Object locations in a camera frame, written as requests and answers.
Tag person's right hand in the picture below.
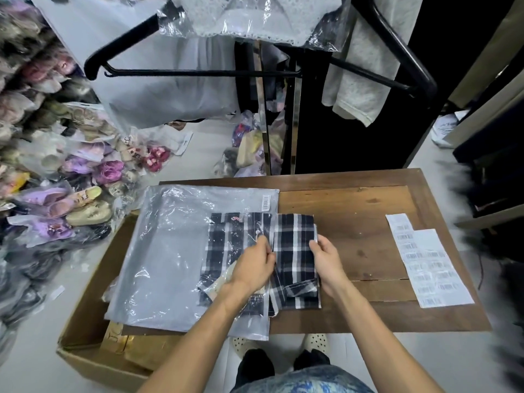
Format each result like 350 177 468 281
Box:
309 234 349 292

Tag person's left hand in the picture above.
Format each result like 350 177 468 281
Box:
228 234 278 296

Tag black white plaid garment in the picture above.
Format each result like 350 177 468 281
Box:
268 213 323 317

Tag clear plastic garment bag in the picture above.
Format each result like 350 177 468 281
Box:
198 211 276 320

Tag person's right forearm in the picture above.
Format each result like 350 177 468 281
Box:
323 278 445 393

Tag person's left forearm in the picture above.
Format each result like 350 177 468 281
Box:
137 282 256 393

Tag narrow white barcode label sheet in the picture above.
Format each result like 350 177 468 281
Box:
385 213 415 252

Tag person's right cream shoe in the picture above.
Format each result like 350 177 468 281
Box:
302 333 331 355

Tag person's cream shoe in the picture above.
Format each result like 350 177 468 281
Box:
230 335 259 361
302 333 331 355

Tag person's left cream shoe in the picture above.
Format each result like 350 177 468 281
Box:
230 335 259 361

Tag heap of bagged goods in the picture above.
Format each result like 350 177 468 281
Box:
222 110 287 178

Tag grey plastic mailing bag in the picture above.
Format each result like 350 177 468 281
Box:
104 184 280 341

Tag wide white barcode label sheet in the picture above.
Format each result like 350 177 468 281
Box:
395 228 476 309

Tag person's blue patterned shirt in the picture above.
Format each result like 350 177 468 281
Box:
230 364 370 393

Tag chrome clothes rack pole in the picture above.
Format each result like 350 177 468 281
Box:
251 40 303 177

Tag light grey hanging garment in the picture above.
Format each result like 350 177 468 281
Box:
321 0 425 128

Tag white printed paper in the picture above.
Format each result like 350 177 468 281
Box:
430 110 470 148

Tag brown cardboard box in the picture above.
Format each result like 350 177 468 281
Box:
56 213 186 392

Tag grey hanging garment bag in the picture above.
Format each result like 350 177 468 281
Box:
30 0 243 130

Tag black clothes hanger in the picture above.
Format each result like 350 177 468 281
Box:
84 0 439 99

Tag white lace garment in bag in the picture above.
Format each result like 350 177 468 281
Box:
157 0 353 52

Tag beige board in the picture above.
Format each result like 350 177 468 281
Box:
444 0 524 148

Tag pile of bagged slippers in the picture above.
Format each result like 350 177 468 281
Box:
0 0 194 353

